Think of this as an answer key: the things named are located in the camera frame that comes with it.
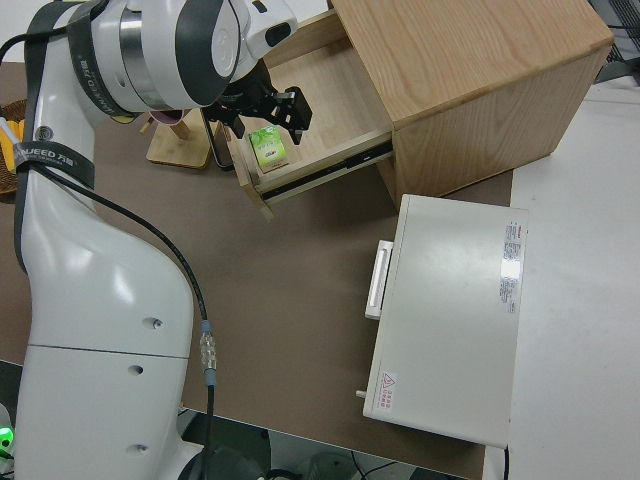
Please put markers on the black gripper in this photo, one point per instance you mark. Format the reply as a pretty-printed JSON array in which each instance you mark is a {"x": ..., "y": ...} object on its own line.
[{"x": 245, "y": 97}]

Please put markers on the wooden drawer cabinet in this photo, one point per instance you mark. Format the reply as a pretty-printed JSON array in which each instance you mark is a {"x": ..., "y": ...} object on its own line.
[{"x": 340, "y": 115}]

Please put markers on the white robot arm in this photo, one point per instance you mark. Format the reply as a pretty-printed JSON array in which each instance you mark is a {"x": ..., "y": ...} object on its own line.
[{"x": 100, "y": 300}]

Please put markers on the green paper box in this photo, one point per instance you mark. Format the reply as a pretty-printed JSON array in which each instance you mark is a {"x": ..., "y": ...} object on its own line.
[{"x": 267, "y": 147}]

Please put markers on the bamboo mug rack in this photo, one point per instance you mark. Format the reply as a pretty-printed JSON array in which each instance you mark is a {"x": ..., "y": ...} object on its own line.
[{"x": 175, "y": 152}]

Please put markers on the pink mug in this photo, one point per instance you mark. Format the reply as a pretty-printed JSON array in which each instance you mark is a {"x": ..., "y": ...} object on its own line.
[{"x": 167, "y": 118}]

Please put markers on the brown table mat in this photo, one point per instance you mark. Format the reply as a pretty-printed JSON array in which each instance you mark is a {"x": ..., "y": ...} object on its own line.
[{"x": 300, "y": 280}]

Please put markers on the wicker basket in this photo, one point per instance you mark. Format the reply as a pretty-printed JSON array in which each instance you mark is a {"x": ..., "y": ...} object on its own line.
[{"x": 7, "y": 182}]

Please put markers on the white toaster oven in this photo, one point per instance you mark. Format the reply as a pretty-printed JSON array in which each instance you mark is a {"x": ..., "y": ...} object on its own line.
[{"x": 450, "y": 320}]

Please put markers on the dark mesh chair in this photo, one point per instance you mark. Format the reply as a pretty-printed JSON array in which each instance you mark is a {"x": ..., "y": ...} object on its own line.
[{"x": 625, "y": 45}]

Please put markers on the green lit device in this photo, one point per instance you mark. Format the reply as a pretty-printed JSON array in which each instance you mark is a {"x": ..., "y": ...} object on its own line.
[{"x": 5, "y": 436}]

